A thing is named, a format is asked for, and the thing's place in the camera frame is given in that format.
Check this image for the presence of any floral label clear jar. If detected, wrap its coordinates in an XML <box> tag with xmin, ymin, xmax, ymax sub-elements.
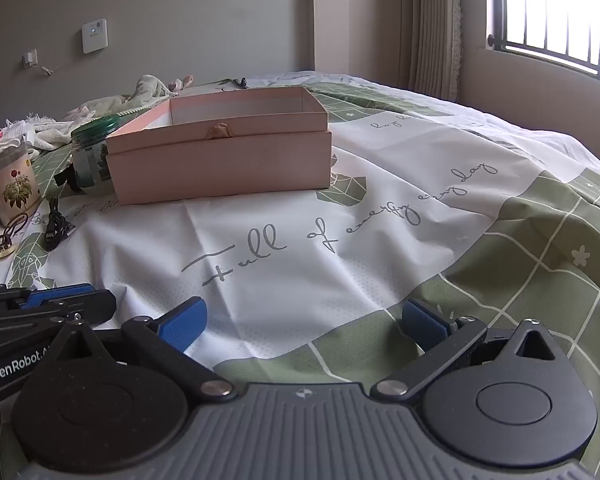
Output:
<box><xmin>0</xmin><ymin>139</ymin><xmax>44</xmax><ymax>227</ymax></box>

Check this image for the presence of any black strap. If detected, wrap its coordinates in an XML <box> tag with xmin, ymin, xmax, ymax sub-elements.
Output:
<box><xmin>53</xmin><ymin>163</ymin><xmax>84</xmax><ymax>195</ymax></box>

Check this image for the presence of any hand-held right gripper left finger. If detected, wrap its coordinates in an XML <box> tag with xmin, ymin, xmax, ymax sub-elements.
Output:
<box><xmin>55</xmin><ymin>297</ymin><xmax>236</xmax><ymax>403</ymax></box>

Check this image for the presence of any white fringed cloth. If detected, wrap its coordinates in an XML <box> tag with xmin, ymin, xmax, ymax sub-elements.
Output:
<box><xmin>0</xmin><ymin>111</ymin><xmax>77</xmax><ymax>154</ymax></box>

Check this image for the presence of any green white printed quilt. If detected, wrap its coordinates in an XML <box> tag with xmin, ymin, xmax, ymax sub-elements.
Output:
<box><xmin>0</xmin><ymin>71</ymin><xmax>600</xmax><ymax>480</ymax></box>

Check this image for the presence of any thin white cable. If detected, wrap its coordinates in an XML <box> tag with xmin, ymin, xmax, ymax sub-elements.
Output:
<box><xmin>28</xmin><ymin>57</ymin><xmax>89</xmax><ymax>79</ymax></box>

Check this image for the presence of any pink cardboard box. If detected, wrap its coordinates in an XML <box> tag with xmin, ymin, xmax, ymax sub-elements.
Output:
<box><xmin>104</xmin><ymin>86</ymin><xmax>334</xmax><ymax>206</ymax></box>

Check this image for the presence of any black cable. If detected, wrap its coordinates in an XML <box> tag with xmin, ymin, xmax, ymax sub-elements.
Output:
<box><xmin>41</xmin><ymin>196</ymin><xmax>77</xmax><ymax>252</ymax></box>

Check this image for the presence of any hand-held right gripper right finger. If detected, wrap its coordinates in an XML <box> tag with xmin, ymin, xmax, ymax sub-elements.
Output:
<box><xmin>370</xmin><ymin>297</ymin><xmax>571</xmax><ymax>403</ymax></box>

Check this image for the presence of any white bedsheet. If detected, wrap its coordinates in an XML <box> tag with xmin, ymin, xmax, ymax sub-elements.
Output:
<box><xmin>240</xmin><ymin>70</ymin><xmax>600</xmax><ymax>181</ymax></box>

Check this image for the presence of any beige curtain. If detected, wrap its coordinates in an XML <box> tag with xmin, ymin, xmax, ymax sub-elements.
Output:
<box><xmin>397</xmin><ymin>0</ymin><xmax>464</xmax><ymax>102</ymax></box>

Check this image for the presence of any small pink plush toy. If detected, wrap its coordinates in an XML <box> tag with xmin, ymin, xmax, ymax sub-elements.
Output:
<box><xmin>167</xmin><ymin>74</ymin><xmax>197</xmax><ymax>94</ymax></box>

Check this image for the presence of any barred window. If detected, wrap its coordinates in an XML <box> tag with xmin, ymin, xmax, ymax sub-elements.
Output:
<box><xmin>482</xmin><ymin>0</ymin><xmax>600</xmax><ymax>87</ymax></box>

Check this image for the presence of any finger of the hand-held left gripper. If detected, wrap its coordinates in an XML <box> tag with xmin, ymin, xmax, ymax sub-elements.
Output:
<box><xmin>0</xmin><ymin>282</ymin><xmax>97</xmax><ymax>310</ymax></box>
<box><xmin>0</xmin><ymin>289</ymin><xmax>117</xmax><ymax>348</ymax></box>

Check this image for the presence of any white wall thermostat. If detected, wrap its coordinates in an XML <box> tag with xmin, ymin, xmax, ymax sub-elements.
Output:
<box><xmin>81</xmin><ymin>19</ymin><xmax>109</xmax><ymax>54</ymax></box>

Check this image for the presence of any green lid glass jar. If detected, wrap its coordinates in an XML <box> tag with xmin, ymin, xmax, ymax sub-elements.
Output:
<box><xmin>70</xmin><ymin>115</ymin><xmax>121</xmax><ymax>196</ymax></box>

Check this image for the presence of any brown cord necklace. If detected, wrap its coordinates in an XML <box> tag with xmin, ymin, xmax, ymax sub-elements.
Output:
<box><xmin>0</xmin><ymin>212</ymin><xmax>30</xmax><ymax>262</ymax></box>

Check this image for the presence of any cream towel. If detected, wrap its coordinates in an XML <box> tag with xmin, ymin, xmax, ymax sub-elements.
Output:
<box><xmin>62</xmin><ymin>74</ymin><xmax>174</xmax><ymax>124</ymax></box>

